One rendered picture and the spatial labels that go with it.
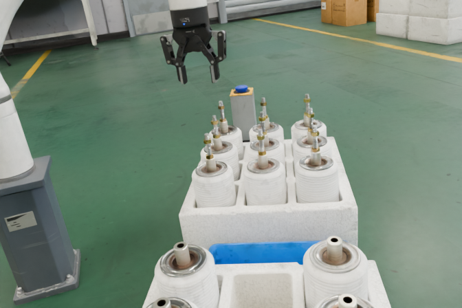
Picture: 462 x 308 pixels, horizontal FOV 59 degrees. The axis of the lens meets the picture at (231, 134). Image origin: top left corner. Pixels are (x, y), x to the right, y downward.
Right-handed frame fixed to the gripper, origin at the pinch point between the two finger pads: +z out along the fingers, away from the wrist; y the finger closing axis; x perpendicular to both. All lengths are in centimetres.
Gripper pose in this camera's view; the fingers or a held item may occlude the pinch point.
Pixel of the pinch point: (199, 76)
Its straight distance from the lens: 87.1
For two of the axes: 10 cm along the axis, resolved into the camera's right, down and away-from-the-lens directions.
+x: 2.5, -3.9, 8.9
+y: 9.6, -0.1, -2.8
